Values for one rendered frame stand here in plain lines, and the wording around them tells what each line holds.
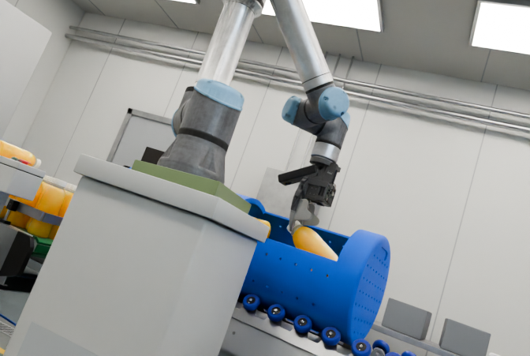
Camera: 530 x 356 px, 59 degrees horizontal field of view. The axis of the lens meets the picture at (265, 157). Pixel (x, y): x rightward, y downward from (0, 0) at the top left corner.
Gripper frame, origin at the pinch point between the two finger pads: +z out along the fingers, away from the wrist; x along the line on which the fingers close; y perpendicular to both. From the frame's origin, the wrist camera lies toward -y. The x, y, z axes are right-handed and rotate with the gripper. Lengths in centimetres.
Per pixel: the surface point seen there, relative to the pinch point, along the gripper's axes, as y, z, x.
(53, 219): -77, 22, -11
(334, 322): 19.9, 18.8, -4.6
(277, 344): 8.8, 28.4, -6.5
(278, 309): 5.3, 20.9, -4.7
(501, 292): 43, -32, 352
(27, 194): -80, 17, -21
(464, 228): 3, -77, 345
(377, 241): 23.6, -2.5, -2.2
